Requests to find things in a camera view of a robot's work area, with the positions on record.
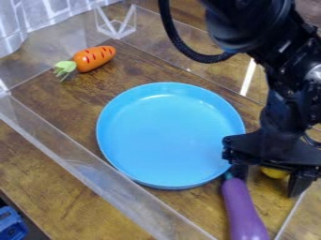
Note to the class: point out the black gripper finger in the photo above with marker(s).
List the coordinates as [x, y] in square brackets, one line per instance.
[239, 171]
[300, 181]

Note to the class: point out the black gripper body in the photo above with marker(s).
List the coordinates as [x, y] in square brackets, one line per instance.
[272, 148]

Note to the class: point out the yellow toy lemon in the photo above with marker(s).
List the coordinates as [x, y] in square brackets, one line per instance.
[274, 174]

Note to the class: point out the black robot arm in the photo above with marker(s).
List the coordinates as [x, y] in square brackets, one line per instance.
[266, 29]

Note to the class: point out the blue round tray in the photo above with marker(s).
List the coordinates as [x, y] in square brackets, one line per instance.
[159, 132]

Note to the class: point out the purple toy eggplant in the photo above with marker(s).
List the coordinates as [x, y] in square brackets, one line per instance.
[246, 224]

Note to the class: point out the orange toy carrot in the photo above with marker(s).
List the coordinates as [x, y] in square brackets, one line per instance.
[84, 61]

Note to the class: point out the blue plastic box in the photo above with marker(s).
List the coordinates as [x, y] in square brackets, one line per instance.
[13, 228]

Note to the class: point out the white checkered curtain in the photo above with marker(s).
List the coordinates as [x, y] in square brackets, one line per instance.
[24, 16]

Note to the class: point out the clear acrylic enclosure wall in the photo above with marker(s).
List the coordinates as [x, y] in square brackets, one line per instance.
[54, 176]

